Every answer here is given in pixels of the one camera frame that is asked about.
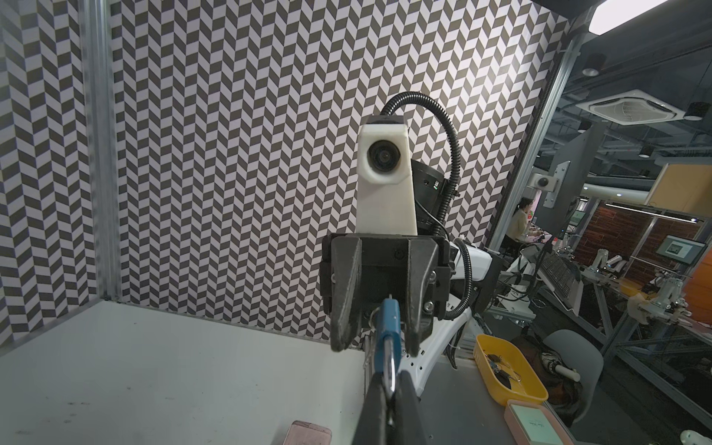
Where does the teal box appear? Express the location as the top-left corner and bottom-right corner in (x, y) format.
(504, 400), (575, 445)

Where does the person in background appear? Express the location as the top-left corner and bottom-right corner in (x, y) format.
(502, 198), (533, 250)

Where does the ceiling air conditioner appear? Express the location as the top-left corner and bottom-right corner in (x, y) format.
(576, 89), (685, 126)

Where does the pink padlock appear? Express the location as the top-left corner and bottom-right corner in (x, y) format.
(282, 421), (332, 445)

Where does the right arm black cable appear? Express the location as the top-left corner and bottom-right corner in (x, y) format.
(379, 91), (474, 321)

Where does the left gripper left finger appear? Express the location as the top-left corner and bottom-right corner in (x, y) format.
(352, 373), (389, 445)

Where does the blue padlock with key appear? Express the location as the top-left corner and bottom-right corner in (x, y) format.
(370, 296), (402, 400)

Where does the grey monitor on stand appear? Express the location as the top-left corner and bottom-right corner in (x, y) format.
(534, 122), (606, 238)

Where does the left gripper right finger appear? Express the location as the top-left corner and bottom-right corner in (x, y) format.
(393, 372), (428, 445)

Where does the grey office chair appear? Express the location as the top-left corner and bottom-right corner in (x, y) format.
(543, 329), (604, 423)

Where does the ceiling light strip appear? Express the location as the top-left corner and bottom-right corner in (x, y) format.
(589, 0), (667, 35)

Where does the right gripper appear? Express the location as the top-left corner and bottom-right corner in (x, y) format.
(319, 234), (454, 357)

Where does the yellow plastic tray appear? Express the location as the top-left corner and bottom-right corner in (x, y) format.
(473, 334), (549, 406)

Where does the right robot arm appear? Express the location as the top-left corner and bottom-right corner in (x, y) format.
(319, 161), (502, 395)

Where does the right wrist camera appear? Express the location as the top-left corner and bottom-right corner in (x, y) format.
(355, 115), (417, 235)

